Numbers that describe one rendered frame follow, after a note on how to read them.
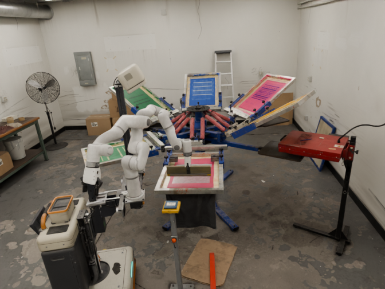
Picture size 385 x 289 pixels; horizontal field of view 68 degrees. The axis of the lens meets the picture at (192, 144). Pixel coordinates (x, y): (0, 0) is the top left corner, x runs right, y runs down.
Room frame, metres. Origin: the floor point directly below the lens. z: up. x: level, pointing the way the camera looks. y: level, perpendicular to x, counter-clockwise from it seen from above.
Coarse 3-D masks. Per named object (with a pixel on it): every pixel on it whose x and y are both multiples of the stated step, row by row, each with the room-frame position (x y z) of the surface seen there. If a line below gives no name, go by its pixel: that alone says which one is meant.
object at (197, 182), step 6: (198, 162) 2.67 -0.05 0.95; (204, 162) 2.66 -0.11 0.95; (210, 162) 2.65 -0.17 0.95; (192, 180) 2.30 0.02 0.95; (198, 180) 2.29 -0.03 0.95; (204, 180) 2.29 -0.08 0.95; (210, 180) 2.28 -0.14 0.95; (192, 186) 2.19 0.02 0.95; (198, 186) 2.18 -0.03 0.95; (204, 186) 2.18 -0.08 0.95; (210, 186) 2.17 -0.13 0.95
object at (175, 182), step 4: (180, 160) 2.76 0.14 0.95; (192, 160) 2.73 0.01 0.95; (176, 164) 2.66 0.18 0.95; (180, 164) 2.66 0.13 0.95; (172, 180) 2.33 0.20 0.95; (176, 180) 2.32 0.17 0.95; (180, 180) 2.32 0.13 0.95; (184, 180) 2.31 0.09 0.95; (188, 180) 2.31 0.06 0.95; (168, 184) 2.26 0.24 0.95; (172, 184) 2.25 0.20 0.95; (176, 184) 2.25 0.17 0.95; (180, 184) 2.24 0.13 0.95; (184, 184) 2.24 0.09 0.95; (188, 184) 2.23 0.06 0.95
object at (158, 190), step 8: (208, 152) 2.84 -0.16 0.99; (216, 152) 2.82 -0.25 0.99; (160, 176) 2.36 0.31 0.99; (160, 184) 2.21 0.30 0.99; (160, 192) 2.10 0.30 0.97; (168, 192) 2.09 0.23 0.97; (176, 192) 2.09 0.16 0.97; (184, 192) 2.08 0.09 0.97; (192, 192) 2.07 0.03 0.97; (200, 192) 2.06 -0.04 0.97; (208, 192) 2.06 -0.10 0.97; (216, 192) 2.05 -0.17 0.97
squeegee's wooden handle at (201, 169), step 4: (168, 168) 2.22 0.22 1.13; (172, 168) 2.21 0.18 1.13; (176, 168) 2.21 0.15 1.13; (180, 168) 2.21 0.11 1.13; (184, 168) 2.20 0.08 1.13; (192, 168) 2.19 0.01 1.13; (196, 168) 2.19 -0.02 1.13; (200, 168) 2.19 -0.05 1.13; (204, 168) 2.18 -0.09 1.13; (208, 168) 2.18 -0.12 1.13; (168, 172) 2.22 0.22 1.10; (172, 172) 2.21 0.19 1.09; (176, 172) 2.21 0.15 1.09; (180, 172) 2.21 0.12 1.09; (184, 172) 2.20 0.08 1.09; (192, 172) 2.20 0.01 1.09; (196, 172) 2.19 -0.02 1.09; (200, 172) 2.19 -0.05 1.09; (204, 172) 2.18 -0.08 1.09; (208, 172) 2.18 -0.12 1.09
